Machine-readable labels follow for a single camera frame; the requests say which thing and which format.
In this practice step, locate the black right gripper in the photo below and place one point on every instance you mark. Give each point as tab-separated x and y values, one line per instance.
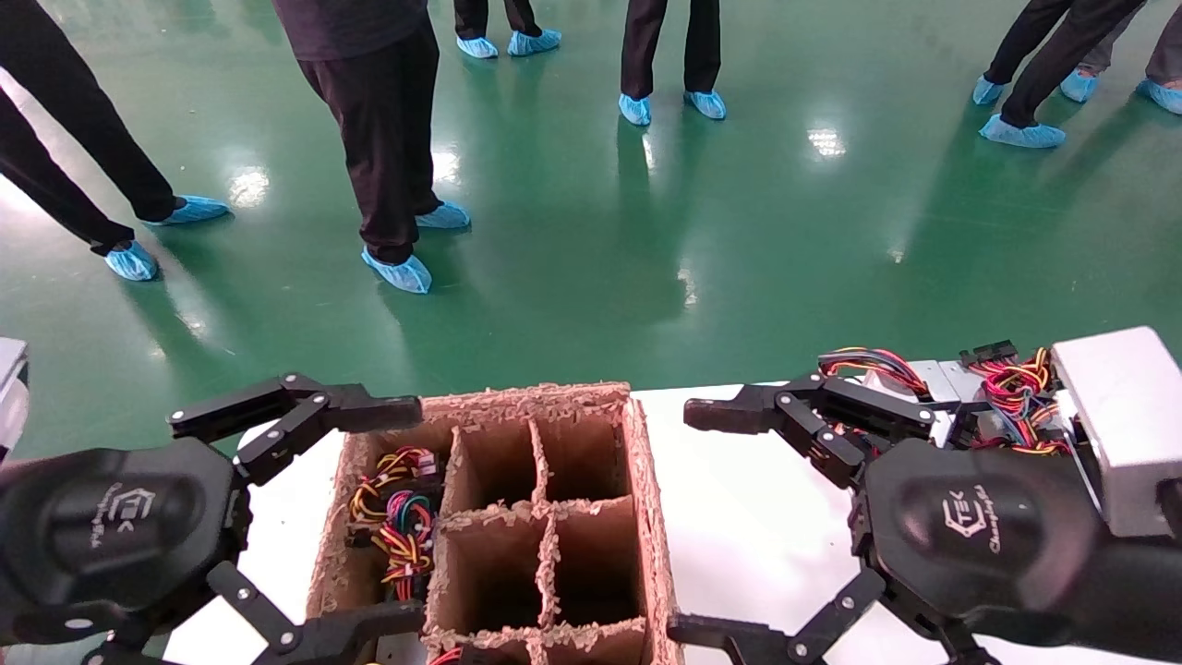
970	536

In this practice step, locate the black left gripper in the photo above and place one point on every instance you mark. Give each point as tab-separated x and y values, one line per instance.
102	536

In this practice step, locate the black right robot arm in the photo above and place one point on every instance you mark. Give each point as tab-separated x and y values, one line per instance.
1145	600

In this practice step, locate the brown cardboard divider box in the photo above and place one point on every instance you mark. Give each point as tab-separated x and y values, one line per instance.
646	517

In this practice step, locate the blue shoe cover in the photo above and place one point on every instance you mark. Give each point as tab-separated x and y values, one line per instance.
402	273
1079	86
1020	134
1163	95
199	210
986	90
131	263
445	218
707	103
477	46
534	42
635	109

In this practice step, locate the grey white device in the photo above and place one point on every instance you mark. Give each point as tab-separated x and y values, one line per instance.
11	388

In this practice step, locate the person in black trousers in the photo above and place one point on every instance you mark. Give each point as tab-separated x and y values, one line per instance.
646	46
379	120
471	14
1062	55
88	139

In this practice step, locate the person in grey trousers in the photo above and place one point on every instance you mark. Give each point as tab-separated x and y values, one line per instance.
1168	51

